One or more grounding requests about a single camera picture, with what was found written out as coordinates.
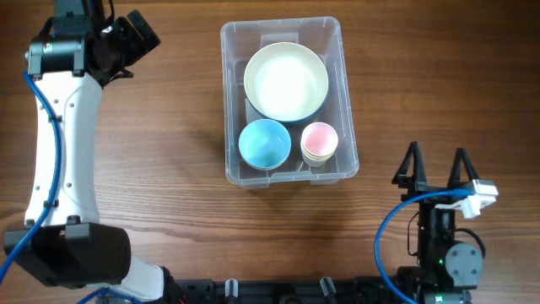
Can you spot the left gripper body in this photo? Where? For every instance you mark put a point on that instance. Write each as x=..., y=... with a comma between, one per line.
x=127, y=44

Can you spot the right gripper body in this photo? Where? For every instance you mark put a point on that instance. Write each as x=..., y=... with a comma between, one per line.
x=429, y=204

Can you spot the cream cup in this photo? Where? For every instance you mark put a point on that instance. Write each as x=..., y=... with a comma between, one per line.
x=313, y=163

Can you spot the pink cup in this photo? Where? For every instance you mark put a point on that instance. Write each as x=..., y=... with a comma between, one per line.
x=319, y=139

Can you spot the light blue small bowl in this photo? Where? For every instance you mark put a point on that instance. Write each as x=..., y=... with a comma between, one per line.
x=265, y=144

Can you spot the dark blue bowl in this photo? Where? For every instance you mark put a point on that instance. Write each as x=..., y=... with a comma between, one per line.
x=311, y=117

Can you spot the cream large bowl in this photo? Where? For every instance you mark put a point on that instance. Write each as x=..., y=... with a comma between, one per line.
x=286, y=82

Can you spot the yellow cup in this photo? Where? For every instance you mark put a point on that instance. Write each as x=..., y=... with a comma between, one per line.
x=310, y=156

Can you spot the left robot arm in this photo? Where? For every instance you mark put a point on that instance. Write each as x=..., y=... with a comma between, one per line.
x=81, y=48

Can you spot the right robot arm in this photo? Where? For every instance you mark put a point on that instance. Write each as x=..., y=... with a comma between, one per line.
x=449, y=259

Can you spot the clear plastic storage container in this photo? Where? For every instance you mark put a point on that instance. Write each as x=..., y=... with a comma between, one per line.
x=240, y=40

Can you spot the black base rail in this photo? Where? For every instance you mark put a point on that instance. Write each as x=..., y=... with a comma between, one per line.
x=323, y=291

